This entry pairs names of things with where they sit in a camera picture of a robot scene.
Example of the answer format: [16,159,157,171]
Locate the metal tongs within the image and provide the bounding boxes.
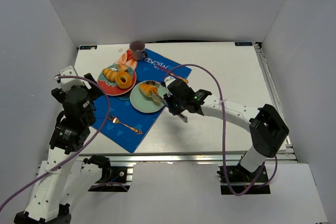
[150,91,188,123]

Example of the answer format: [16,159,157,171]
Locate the long bread roll front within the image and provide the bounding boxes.
[139,83,159,98]

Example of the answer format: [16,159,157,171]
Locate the long bread roll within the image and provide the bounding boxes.
[102,68,117,82]
[139,83,159,98]

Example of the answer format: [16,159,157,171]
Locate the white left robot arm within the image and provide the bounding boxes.
[14,70,110,223]

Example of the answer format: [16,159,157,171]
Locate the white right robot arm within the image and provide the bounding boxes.
[162,77,289,182]

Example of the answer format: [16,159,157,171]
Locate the long bread roll back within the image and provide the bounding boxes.
[102,68,117,82]

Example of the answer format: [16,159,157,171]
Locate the red patterned plate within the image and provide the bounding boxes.
[98,66,137,96]

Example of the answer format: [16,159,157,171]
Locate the orange donut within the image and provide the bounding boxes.
[115,71,132,89]

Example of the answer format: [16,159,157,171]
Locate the blue printed placemat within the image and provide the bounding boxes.
[84,45,191,154]

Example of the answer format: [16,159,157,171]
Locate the gold fork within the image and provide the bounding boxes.
[108,114,143,135]

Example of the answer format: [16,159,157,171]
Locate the green flower plate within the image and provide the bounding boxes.
[130,80,166,113]

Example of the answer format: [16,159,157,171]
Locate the left black corner label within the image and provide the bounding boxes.
[79,45,98,50]

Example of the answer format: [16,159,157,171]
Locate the black corner label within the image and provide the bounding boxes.
[79,45,98,50]
[234,41,253,47]

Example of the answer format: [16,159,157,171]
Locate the purple mug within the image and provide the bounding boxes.
[129,40,148,61]

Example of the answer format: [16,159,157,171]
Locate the right black corner label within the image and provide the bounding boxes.
[234,41,253,47]

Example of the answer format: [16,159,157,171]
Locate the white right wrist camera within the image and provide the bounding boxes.
[161,76,176,89]

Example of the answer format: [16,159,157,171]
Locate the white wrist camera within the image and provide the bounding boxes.
[54,66,85,92]
[161,76,176,89]

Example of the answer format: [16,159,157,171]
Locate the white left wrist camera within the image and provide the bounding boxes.
[54,66,85,92]

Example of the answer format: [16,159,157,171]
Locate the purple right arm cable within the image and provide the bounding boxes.
[162,63,278,196]

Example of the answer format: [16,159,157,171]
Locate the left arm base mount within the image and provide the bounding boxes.
[89,164,133,193]

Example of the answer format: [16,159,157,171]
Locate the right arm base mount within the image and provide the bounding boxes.
[217,166,271,195]

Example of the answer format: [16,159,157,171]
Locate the aluminium table frame rail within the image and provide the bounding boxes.
[253,42,298,163]

